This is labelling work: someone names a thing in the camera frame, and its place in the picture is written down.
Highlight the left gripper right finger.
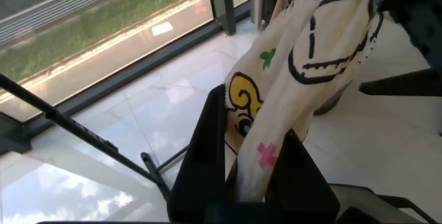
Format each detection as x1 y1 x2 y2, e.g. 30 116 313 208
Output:
264 129 341 223

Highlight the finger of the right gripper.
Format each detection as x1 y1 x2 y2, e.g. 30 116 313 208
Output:
358 68 442 97
379 0 442 70

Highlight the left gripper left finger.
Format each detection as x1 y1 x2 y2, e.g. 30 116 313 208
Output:
167 84 229 223

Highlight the cream printed garment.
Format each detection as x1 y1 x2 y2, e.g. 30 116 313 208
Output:
223 0 415 203

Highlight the black clothes rack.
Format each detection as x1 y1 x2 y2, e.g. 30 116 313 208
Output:
0 73 190 203

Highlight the window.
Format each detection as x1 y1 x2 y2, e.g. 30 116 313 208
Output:
0 0 255 156

